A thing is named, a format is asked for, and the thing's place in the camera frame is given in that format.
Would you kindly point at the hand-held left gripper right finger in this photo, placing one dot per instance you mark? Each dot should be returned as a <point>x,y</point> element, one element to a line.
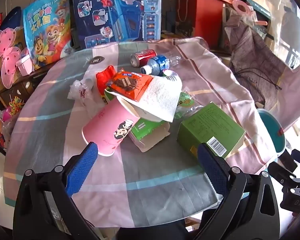
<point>212,165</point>

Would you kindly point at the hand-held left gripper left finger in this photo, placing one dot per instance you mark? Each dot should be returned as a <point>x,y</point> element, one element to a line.
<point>82,167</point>

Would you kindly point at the green cardboard box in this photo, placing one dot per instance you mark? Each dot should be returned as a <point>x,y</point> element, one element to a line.
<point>210,122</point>

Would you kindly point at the pink paper cup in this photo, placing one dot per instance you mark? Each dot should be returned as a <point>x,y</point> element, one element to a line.
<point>102,127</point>

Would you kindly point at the teal plastic bin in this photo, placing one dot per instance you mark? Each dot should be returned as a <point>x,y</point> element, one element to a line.
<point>270,127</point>

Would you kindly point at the small green white box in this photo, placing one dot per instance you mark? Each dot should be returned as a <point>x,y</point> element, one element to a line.
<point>145,131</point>

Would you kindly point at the clear plastic bag red print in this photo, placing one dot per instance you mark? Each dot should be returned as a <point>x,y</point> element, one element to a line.
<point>81,90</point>

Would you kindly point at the white printed paper towel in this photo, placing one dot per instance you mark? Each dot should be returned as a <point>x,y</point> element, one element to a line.
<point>160,97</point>

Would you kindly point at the red yellow snack bag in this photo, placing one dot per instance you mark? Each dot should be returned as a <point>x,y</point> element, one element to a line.
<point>102,80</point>

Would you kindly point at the orange snack wrapper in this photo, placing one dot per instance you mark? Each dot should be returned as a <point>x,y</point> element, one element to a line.
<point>125,83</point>

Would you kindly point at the clear bottle with blue label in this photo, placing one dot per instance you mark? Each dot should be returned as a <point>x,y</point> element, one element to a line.
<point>157,65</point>

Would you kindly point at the red soda can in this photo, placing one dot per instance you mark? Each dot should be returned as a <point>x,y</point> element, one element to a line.
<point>143,56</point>

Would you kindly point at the pink grey checked tablecloth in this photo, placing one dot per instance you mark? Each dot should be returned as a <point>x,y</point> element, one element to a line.
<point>140,175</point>

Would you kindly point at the multicolour spiky ball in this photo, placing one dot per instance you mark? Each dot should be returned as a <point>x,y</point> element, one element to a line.
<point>16,106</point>

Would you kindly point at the wooden drawer cabinet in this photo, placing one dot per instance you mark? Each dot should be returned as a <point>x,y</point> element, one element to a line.
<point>22,90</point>

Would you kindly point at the brown and pink draped cloth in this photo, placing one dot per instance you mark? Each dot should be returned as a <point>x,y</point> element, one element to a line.
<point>255,55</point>

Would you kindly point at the small pink box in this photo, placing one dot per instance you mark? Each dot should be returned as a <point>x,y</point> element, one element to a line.
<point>23,65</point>

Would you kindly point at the pink butterfly wings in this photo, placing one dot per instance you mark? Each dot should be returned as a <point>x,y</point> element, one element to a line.
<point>7,55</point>

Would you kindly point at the cartoon gift bag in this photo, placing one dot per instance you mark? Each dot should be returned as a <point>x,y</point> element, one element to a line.
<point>47,30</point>

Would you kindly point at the red gift bag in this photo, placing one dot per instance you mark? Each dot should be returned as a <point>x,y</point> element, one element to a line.
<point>205,17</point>

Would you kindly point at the blue toy box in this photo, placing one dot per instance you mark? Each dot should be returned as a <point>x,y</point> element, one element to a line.
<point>115,12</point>

